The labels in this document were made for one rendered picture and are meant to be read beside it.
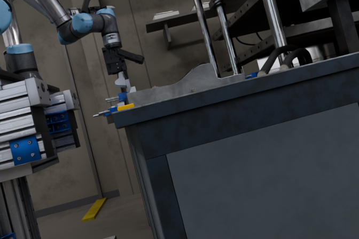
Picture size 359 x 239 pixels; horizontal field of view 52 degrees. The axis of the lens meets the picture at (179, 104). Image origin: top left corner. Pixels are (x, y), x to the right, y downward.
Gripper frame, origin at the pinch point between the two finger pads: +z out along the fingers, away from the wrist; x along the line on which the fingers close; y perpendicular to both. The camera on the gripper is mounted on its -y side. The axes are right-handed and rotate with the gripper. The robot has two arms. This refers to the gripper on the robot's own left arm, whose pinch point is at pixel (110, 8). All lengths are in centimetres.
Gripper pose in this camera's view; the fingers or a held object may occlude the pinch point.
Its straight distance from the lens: 227.7
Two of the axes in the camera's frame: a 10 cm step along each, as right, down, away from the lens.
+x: 5.0, -0.1, -8.6
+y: 1.8, 9.8, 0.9
